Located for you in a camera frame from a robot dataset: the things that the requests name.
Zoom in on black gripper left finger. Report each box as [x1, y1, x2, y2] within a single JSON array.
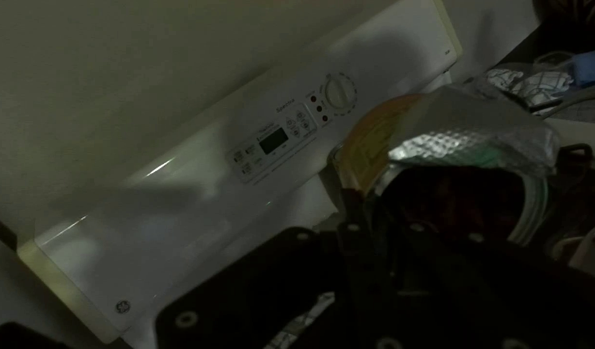
[[155, 183, 401, 349]]

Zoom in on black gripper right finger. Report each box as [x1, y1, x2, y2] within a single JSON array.
[[400, 222, 595, 349]]

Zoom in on orange bean can foil lid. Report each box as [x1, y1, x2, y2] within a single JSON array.
[[324, 86, 564, 251]]

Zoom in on white gas stove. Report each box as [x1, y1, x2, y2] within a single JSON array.
[[14, 0, 467, 348]]

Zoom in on black kettle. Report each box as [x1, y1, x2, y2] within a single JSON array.
[[547, 142, 595, 230]]

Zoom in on crumpled foil wrap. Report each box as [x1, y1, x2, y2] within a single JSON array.
[[485, 61, 578, 111]]

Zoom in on blue cloth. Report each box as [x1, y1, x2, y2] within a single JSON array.
[[568, 45, 595, 90]]

